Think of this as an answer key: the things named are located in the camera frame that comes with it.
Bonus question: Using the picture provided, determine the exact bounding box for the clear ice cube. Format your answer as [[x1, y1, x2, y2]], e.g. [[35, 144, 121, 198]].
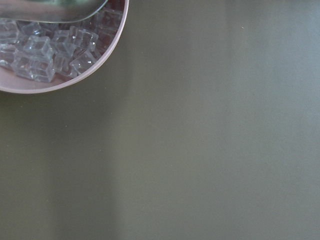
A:
[[69, 50, 97, 76], [68, 26, 99, 51], [10, 51, 55, 83], [23, 35, 54, 59], [50, 30, 76, 57]]

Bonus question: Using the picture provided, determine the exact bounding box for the pink bowl of ice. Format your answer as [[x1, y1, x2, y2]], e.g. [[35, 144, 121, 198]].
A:
[[0, 0, 130, 95]]

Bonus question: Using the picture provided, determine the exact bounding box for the metal ice scoop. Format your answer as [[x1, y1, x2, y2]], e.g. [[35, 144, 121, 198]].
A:
[[0, 0, 107, 23]]

